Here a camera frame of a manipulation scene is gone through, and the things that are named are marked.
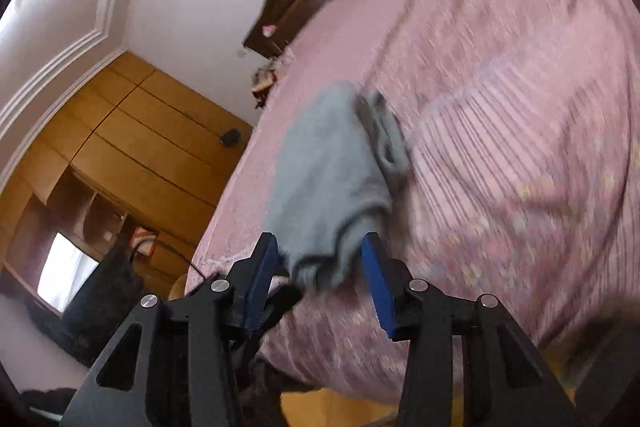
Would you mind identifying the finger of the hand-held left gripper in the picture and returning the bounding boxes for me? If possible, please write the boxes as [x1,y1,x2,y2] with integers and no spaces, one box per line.
[259,283,303,348]

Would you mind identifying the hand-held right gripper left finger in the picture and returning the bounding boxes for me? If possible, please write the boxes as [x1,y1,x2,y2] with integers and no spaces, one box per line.
[59,232,280,427]

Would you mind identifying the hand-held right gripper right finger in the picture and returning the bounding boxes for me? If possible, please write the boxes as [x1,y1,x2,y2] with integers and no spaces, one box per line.
[360,231,578,427]

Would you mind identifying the grey pants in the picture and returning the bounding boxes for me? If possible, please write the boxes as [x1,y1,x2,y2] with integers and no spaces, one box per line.
[262,81,413,290]

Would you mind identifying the person's left forearm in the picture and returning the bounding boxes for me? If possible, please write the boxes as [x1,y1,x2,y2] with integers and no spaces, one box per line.
[27,237,151,368]

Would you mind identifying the person's dark fuzzy clothing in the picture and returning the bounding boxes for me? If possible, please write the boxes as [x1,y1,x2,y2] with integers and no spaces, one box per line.
[235,347,326,427]

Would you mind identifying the red box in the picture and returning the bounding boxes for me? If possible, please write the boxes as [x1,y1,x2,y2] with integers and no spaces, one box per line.
[131,227,160,258]

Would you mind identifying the wooden wardrobe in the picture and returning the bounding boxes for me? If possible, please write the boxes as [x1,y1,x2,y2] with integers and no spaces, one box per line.
[0,49,253,323]

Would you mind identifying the pile of clothes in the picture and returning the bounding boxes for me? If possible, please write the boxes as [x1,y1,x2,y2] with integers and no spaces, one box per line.
[250,57,293,110]

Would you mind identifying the bright white panel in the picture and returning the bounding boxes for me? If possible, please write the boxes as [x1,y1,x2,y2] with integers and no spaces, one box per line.
[37,232,99,314]

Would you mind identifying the pink floral bedspread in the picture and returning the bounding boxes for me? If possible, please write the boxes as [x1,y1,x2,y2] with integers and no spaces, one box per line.
[185,0,640,403]

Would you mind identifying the black cable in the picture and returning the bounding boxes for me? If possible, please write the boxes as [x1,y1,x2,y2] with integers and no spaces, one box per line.
[131,239,207,283]

